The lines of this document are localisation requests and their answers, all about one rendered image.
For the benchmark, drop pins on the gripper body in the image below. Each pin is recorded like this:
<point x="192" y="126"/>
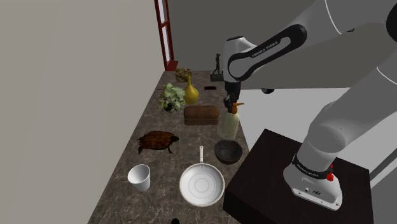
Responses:
<point x="232" y="100"/>

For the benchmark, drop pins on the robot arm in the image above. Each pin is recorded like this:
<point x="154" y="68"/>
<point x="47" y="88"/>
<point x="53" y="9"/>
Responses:
<point x="341" y="93"/>

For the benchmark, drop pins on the pale soap dispenser orange pump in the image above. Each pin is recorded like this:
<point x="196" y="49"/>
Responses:
<point x="230" y="124"/>

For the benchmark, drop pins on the black flat phone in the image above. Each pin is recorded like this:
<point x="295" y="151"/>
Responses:
<point x="210" y="88"/>

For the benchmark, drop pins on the dark standing figure statue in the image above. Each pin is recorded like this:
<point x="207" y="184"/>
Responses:
<point x="217" y="69"/>

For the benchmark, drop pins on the brown bread loaf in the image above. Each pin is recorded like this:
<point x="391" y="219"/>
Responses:
<point x="201" y="115"/>

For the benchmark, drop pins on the yellow gourd vase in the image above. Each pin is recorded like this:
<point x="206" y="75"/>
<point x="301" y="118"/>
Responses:
<point x="190" y="93"/>

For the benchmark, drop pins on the dark bowl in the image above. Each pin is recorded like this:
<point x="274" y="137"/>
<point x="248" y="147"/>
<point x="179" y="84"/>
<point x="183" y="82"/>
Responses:
<point x="228" y="152"/>

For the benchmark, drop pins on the olive rough rock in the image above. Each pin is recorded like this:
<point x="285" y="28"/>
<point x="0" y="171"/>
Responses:
<point x="183" y="74"/>

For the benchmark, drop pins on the green leafy plant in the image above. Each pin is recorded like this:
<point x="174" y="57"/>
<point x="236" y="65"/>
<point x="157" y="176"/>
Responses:
<point x="171" y="97"/>

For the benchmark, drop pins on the brown turtle figure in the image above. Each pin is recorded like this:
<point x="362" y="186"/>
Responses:
<point x="156" y="140"/>

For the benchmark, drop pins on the white frying pan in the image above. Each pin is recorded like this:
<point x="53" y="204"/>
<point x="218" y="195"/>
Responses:
<point x="201" y="185"/>

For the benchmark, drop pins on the red framed window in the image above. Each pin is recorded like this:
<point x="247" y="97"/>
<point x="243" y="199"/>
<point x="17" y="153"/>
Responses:
<point x="165" y="34"/>

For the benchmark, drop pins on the dark robot stand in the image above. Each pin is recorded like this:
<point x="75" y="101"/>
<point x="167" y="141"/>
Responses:
<point x="263" y="189"/>

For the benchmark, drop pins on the white cup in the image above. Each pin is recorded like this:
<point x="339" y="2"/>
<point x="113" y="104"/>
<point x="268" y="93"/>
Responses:
<point x="140" y="178"/>

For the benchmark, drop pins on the small black round object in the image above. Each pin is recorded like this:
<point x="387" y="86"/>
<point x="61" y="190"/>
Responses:
<point x="175" y="221"/>

